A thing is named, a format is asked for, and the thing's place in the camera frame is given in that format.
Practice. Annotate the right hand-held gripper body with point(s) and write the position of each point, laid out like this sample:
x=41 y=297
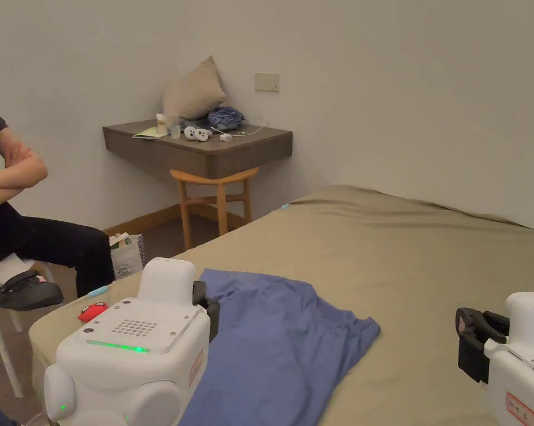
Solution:
x=522 y=381

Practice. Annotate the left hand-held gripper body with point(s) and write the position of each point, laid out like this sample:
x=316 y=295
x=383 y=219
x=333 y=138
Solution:
x=129 y=381

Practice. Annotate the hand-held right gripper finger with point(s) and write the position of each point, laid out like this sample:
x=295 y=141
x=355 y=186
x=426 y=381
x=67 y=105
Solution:
x=498 y=327
x=469 y=324

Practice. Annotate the small red toy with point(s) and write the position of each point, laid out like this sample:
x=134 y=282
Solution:
x=94 y=310

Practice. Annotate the bed with beige sheet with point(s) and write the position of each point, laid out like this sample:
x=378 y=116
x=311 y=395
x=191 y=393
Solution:
x=404 y=266

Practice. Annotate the light blue pen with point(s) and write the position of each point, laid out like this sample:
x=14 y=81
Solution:
x=99 y=291

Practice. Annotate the white shopping bag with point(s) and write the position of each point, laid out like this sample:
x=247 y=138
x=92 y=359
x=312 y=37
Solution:
x=127 y=257

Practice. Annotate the blue garment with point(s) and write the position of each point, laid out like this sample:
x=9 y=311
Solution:
x=271 y=341

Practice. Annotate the beige cushion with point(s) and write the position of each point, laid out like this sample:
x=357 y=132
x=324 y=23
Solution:
x=191 y=91

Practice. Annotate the dark wall-mounted shelf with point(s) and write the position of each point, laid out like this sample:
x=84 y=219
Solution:
x=205 y=153

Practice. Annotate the beige wall switch plate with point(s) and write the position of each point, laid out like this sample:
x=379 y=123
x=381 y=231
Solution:
x=267 y=82

